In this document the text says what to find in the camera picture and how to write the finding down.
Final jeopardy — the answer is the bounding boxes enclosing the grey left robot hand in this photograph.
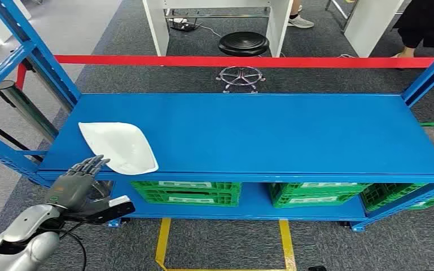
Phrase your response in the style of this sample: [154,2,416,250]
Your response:
[46,155,111,215]

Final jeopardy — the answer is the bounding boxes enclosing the white curved plastic part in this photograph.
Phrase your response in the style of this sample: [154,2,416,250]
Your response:
[78,121,160,176]

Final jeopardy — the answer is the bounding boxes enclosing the blue metal shelf rack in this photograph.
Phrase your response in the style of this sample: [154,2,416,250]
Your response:
[0,0,434,233]

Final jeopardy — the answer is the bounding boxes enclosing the white desk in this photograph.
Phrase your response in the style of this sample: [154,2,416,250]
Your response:
[142,0,294,58]
[325,0,405,58]

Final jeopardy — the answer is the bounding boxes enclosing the black power strip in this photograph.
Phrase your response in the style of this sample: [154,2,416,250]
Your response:
[169,18,203,32]

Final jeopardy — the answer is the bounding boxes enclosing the red barrier belt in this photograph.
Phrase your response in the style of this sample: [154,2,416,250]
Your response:
[15,55,434,90]

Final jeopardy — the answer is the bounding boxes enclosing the black round stool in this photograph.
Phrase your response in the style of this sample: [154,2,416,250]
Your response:
[216,31,270,94]

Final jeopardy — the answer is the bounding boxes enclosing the person's foot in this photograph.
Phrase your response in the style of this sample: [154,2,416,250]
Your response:
[287,0,315,29]

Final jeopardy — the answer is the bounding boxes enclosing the person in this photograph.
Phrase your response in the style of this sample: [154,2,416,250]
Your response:
[390,0,434,59]

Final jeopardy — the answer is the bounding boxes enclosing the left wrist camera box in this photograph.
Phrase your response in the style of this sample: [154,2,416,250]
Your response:
[61,195,136,225]

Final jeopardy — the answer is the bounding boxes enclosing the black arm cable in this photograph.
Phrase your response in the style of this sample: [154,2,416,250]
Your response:
[58,224,87,271]

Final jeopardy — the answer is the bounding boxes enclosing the chrome stanchion post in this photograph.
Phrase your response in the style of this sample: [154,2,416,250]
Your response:
[0,80,60,143]

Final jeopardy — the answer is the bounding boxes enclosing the white cable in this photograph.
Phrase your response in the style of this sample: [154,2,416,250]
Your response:
[196,23,223,38]

